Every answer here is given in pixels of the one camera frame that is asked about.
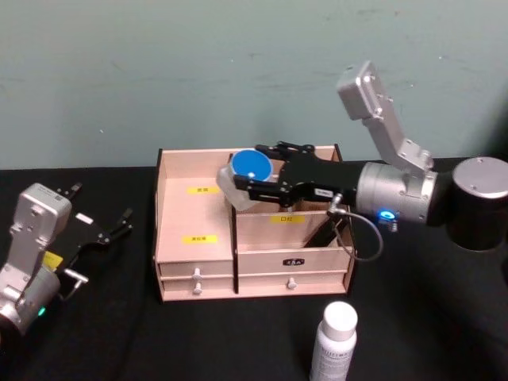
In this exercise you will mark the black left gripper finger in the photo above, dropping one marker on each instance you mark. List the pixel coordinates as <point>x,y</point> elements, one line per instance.
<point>71,190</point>
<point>119,226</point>

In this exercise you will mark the black table cloth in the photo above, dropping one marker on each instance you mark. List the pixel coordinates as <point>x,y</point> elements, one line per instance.
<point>416,317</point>

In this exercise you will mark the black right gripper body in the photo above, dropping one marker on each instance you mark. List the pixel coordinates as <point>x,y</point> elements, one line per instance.
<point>321,174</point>

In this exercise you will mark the white plastic bottle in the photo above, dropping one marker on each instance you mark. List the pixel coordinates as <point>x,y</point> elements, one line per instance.
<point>335,341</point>

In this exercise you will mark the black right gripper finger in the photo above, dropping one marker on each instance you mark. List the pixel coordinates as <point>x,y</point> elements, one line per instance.
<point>295,148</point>
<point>262,190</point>

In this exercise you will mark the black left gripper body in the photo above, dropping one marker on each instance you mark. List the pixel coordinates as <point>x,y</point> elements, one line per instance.
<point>89,232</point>

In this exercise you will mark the wide wooden drawer white knob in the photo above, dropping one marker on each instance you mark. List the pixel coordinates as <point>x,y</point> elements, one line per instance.
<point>317,281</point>

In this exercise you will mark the narrow wooden drawer white knob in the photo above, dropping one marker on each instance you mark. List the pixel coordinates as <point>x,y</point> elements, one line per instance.
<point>178,269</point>
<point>178,287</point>

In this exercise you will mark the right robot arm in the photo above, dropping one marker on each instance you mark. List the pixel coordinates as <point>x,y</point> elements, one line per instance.
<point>397,190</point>

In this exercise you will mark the wooden desk organizer box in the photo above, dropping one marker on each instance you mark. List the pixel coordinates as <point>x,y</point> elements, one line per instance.
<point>198,214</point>

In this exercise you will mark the clear jar with blue lid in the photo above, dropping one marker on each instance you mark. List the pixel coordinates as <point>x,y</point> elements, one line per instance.
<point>250,164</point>

